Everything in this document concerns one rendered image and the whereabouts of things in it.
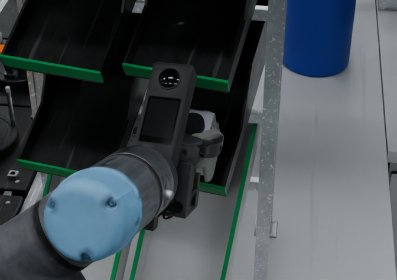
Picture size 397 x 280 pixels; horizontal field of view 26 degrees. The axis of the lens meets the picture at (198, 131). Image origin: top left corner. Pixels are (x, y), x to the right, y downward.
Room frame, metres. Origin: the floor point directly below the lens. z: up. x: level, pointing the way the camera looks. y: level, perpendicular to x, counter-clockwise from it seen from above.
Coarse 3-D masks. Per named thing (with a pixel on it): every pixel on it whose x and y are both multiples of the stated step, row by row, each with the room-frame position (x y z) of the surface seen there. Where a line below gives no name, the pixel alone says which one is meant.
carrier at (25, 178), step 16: (0, 112) 1.34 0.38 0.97; (16, 112) 1.34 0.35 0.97; (0, 128) 1.26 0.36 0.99; (16, 128) 1.26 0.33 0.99; (0, 144) 1.21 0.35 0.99; (16, 144) 1.23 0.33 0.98; (0, 160) 1.19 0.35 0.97; (16, 160) 1.19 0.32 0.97; (0, 176) 1.15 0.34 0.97; (32, 176) 1.15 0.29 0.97; (0, 192) 1.12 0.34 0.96; (16, 192) 1.11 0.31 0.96
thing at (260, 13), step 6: (138, 0) 0.99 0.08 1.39; (144, 0) 0.99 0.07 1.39; (138, 6) 0.98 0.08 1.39; (258, 6) 0.97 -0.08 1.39; (264, 6) 0.97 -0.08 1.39; (132, 12) 0.98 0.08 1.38; (138, 12) 0.98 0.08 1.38; (258, 12) 0.96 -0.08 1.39; (264, 12) 0.96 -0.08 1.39; (252, 18) 0.96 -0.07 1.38; (258, 18) 0.96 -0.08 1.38; (264, 18) 0.96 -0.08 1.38; (138, 114) 0.98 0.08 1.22; (252, 114) 0.96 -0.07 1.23; (258, 114) 0.96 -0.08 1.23; (252, 120) 0.96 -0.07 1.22; (258, 120) 0.96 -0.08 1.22
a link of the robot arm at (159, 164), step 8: (120, 152) 0.65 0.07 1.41; (128, 152) 0.65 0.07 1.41; (136, 152) 0.65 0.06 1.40; (144, 152) 0.66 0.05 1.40; (152, 152) 0.67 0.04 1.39; (144, 160) 0.64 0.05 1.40; (152, 160) 0.65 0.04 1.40; (160, 160) 0.66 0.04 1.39; (160, 168) 0.65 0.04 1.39; (168, 168) 0.66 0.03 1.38; (160, 176) 0.63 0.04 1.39; (168, 176) 0.65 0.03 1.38; (168, 184) 0.64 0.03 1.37; (168, 192) 0.63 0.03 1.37; (168, 200) 0.64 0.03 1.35; (160, 208) 0.62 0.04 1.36
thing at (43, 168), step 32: (128, 32) 1.08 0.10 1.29; (64, 96) 0.99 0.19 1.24; (96, 96) 0.99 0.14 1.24; (128, 96) 0.98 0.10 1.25; (32, 128) 0.93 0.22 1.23; (64, 128) 0.95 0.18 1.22; (96, 128) 0.94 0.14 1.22; (128, 128) 0.92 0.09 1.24; (32, 160) 0.91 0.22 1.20; (64, 160) 0.90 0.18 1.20; (96, 160) 0.90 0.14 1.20
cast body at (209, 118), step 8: (192, 112) 0.86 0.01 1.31; (200, 112) 0.86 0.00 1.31; (208, 112) 0.86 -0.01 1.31; (192, 120) 0.84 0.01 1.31; (200, 120) 0.84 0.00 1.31; (208, 120) 0.85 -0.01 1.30; (192, 128) 0.83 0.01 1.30; (200, 128) 0.83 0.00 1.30; (208, 128) 0.84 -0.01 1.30; (200, 168) 0.82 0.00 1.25
